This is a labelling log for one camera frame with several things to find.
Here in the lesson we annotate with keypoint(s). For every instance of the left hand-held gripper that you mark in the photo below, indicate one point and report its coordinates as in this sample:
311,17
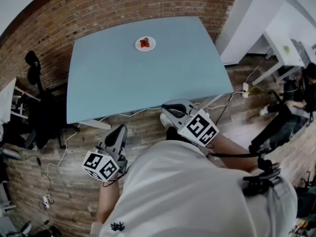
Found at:
98,164

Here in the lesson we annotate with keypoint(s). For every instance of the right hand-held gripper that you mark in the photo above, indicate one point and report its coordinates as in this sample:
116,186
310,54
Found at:
197,127

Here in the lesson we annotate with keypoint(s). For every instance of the white round plate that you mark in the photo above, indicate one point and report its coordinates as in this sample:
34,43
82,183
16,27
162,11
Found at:
151,47

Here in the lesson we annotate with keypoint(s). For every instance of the person's right forearm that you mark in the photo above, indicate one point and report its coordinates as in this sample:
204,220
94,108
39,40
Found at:
229,144

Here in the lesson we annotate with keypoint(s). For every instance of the person's left forearm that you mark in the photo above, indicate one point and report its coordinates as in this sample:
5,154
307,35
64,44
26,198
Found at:
107,201

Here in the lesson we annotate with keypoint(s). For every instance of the person's white shoe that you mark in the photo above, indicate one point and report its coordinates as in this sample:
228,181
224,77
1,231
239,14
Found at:
263,111
163,122

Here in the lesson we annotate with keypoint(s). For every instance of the person's black trousers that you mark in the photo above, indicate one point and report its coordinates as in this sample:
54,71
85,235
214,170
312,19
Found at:
172,134

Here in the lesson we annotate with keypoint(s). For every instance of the person's white shirt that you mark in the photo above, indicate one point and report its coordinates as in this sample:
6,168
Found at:
185,194

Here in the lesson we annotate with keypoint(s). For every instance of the small white power strip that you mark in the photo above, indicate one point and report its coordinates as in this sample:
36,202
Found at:
46,202

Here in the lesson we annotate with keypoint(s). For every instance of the black worn rig panel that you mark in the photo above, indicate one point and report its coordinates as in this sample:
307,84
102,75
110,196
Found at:
271,132

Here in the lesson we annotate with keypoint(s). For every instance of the white metal rack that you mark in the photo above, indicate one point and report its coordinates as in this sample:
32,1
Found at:
24,94

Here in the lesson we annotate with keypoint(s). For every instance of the small white table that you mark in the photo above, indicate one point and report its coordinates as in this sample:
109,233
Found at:
7,102

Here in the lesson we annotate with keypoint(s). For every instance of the white side table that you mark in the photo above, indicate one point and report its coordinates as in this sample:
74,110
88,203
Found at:
284,55

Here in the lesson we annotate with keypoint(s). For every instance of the green round object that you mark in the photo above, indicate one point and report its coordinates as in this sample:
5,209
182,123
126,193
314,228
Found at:
287,49

